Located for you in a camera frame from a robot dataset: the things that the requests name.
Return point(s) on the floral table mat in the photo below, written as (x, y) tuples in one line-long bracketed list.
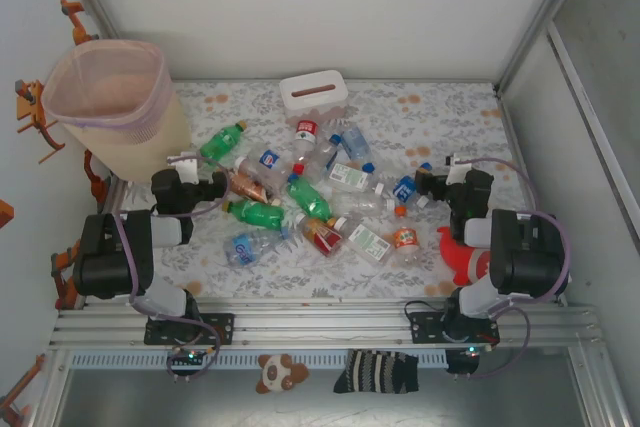
[(300, 279)]

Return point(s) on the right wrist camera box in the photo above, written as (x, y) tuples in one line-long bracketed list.
[(457, 169)]

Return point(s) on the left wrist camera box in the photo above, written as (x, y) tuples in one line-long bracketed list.
[(182, 167)]

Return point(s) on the clear bottle blue lettering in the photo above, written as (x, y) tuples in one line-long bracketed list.
[(245, 251)]

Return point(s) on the beige mesh bin pink bag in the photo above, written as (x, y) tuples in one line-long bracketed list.
[(150, 147)]

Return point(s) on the red shark plush toy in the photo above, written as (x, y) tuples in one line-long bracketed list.
[(457, 254)]

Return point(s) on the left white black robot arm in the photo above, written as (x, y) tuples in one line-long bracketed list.
[(110, 257)]

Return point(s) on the clear bottle light blue label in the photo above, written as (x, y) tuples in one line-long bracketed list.
[(356, 143)]

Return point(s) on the black controller board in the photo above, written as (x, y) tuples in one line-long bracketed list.
[(462, 362), (189, 358)]

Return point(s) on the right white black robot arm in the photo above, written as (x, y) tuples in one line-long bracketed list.
[(530, 257)]

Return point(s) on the clear bottle brown label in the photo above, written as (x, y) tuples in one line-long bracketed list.
[(247, 187)]

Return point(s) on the black white striped sock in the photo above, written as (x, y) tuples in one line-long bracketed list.
[(375, 372)]

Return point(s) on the aluminium front rail base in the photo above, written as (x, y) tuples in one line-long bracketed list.
[(325, 327)]

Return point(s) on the aluminium side rail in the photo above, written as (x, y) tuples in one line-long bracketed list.
[(112, 199)]

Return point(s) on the clear bottle dark red label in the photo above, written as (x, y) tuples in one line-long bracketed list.
[(325, 239)]

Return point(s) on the white pink tissue box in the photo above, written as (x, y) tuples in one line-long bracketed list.
[(312, 102)]

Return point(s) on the brown white panda plush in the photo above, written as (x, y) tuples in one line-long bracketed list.
[(272, 372)]

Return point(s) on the clear bottle orange label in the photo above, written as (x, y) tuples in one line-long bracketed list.
[(406, 239)]

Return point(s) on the clear bottle Pepsi label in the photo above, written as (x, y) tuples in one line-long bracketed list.
[(270, 159)]

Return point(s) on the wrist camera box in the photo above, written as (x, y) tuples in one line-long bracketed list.
[(182, 167), (457, 169)]

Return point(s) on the green bottle yellow cap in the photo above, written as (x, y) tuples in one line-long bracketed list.
[(255, 213), (220, 141)]

